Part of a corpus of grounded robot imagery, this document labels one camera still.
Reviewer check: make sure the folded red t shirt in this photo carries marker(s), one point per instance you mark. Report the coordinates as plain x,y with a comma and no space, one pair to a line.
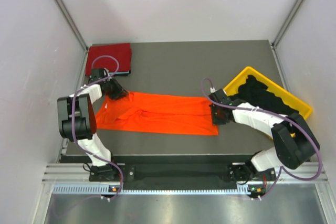
121,52

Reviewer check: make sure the aluminium frame post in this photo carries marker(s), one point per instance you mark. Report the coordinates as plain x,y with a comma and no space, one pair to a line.
70,22
285,26

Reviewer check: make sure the folded teal t shirt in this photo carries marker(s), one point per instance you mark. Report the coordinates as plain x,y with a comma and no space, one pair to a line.
122,72

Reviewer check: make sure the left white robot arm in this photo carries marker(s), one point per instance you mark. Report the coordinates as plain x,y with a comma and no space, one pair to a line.
77,123

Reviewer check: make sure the orange t shirt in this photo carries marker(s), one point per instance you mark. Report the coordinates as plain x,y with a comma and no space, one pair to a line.
157,113

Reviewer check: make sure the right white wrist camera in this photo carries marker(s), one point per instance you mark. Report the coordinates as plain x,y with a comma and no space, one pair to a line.
212,90

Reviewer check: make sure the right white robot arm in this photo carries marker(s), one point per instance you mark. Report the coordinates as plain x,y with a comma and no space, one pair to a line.
294,142

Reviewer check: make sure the grey slotted cable duct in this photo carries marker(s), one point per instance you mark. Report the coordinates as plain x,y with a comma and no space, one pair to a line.
105,189

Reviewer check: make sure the yellow plastic bin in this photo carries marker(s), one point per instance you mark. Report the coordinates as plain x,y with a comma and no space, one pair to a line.
294,95

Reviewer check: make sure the right aluminium frame post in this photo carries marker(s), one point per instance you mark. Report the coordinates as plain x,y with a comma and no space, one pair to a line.
285,26

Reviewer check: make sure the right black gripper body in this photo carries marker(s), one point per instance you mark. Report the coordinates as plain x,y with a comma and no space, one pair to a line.
217,118

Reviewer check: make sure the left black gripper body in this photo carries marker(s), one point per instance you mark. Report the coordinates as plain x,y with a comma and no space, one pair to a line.
114,90

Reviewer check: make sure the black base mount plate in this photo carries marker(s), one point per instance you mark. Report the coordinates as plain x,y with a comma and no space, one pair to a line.
187,171

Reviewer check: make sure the black t shirt in bin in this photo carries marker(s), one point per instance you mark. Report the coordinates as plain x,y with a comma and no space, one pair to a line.
255,93

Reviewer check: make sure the left aluminium frame post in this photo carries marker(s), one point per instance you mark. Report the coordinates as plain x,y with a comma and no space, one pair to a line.
70,22

